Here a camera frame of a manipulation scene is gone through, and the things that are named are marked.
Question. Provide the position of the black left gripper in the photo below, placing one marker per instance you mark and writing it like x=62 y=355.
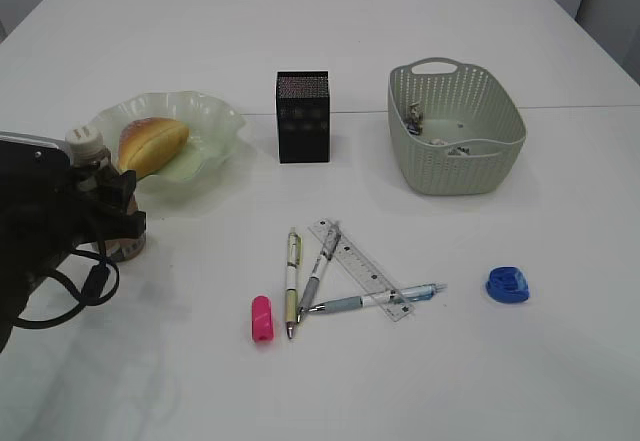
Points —
x=43 y=218

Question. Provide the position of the brown coffee drink bottle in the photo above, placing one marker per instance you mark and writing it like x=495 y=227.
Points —
x=90 y=154

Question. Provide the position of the golden sugared bread roll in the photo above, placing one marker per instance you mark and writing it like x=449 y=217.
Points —
x=147 y=145

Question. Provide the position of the pink highlighter cap eraser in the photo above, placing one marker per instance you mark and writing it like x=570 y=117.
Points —
x=262 y=324

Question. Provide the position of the grey grip patterned pen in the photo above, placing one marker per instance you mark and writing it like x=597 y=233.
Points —
x=325 y=255

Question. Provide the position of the brown paper ball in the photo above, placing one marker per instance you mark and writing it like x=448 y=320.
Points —
x=414 y=119

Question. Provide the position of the white pink paper ball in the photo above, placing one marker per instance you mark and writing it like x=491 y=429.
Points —
x=451 y=150

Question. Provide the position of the blue correction tape dispenser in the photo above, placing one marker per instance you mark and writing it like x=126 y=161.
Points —
x=507 y=285

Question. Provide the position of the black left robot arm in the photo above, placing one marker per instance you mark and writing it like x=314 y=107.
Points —
x=89 y=276

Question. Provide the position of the pale green wavy glass plate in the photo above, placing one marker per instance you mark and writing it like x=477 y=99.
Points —
x=214 y=126

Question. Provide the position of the white and beige pen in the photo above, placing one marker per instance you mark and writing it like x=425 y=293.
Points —
x=291 y=294

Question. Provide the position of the black square pen holder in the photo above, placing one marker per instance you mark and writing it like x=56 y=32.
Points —
x=303 y=116

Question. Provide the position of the blue grey retractable pen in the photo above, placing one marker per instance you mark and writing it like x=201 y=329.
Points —
x=413 y=294

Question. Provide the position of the grey-green woven plastic basket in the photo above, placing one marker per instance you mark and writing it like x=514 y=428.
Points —
x=464 y=105

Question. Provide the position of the clear plastic ruler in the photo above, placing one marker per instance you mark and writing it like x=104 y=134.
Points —
x=375 y=283

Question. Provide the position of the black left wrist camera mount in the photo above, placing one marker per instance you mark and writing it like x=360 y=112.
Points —
x=25 y=153

